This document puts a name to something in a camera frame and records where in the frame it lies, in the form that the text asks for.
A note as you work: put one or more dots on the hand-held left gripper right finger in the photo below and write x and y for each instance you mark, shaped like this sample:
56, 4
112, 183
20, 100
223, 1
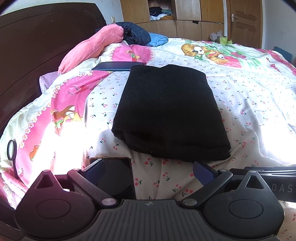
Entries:
202, 174

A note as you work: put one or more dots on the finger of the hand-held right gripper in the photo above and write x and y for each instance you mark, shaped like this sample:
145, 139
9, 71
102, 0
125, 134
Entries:
270, 169

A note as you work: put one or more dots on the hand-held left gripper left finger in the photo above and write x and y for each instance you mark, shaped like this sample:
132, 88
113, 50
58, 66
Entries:
96, 168

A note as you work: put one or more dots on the black pants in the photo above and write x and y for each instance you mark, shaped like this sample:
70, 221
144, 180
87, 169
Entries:
168, 111

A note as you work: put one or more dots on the black smartphone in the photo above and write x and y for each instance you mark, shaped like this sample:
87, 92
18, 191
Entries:
118, 178

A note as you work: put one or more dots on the printed cartoon blanket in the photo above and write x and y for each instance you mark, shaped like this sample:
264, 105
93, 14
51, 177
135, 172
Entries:
254, 97

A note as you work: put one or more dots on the purple pillow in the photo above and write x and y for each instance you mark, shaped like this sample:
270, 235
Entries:
48, 81

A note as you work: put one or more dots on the dark blue tablet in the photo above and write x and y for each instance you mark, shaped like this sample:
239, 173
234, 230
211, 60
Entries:
115, 66

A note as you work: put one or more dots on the blue foam mat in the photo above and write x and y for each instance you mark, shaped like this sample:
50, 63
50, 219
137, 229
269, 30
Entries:
283, 53

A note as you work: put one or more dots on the pink fleece pillow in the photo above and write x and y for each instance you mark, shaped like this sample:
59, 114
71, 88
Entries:
92, 44

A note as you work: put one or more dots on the yellow-green bag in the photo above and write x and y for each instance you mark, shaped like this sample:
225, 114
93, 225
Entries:
226, 41

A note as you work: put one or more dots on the dark wooden headboard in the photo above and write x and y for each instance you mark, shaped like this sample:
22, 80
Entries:
34, 46

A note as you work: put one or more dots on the clear plastic bag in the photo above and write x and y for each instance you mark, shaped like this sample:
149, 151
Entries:
215, 36

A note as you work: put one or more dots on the navy quilted jacket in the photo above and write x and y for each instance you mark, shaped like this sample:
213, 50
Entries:
135, 33

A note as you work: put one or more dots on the wooden door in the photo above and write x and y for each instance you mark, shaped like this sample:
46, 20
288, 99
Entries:
245, 30

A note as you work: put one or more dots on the blue folded cloth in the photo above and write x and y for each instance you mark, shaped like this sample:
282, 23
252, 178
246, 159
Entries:
157, 39

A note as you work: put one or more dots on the wooden wardrobe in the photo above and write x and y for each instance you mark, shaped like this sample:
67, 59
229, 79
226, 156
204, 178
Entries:
185, 30

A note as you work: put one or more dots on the clothes pile in wardrobe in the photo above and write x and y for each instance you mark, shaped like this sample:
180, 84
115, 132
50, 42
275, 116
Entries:
161, 14

